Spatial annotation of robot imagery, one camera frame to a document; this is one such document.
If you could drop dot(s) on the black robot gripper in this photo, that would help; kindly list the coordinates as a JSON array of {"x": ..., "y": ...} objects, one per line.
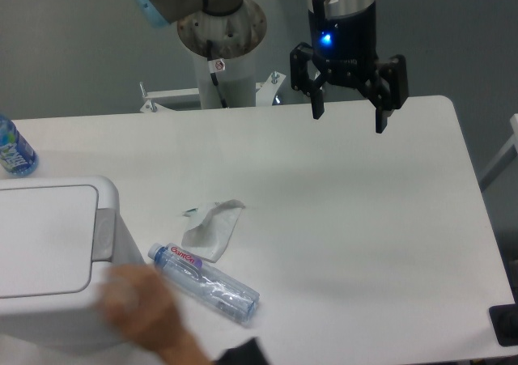
[{"x": 344, "y": 51}]

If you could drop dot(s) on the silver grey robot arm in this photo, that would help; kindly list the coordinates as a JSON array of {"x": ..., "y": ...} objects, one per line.
[{"x": 161, "y": 13}]

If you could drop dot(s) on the black sleeve forearm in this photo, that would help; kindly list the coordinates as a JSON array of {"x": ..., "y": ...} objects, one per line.
[{"x": 186, "y": 350}]

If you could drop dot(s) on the white trash can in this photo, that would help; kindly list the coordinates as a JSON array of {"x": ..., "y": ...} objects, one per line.
[{"x": 69, "y": 322}]

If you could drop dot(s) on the white trash can lid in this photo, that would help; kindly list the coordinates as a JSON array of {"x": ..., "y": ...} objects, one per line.
[{"x": 46, "y": 240}]

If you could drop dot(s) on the person's bare hand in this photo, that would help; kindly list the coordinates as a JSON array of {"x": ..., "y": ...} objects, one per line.
[{"x": 137, "y": 302}]

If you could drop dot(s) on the crumpled grey wrapper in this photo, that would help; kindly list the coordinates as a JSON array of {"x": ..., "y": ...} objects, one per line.
[{"x": 210, "y": 227}]

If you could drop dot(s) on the clear plastic water bottle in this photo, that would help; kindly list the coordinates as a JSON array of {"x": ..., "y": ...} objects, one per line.
[{"x": 205, "y": 283}]

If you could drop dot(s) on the black clamp on table edge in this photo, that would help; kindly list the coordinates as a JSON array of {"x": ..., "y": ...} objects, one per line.
[{"x": 504, "y": 321}]

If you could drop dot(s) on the blue labelled water bottle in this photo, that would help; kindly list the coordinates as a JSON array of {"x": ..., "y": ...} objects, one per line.
[{"x": 17, "y": 156}]

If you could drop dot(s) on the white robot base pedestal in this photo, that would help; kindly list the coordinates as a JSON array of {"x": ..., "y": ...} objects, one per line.
[{"x": 223, "y": 50}]

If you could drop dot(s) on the white metal frame right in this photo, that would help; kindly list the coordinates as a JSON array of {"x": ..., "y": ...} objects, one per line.
[{"x": 502, "y": 159}]

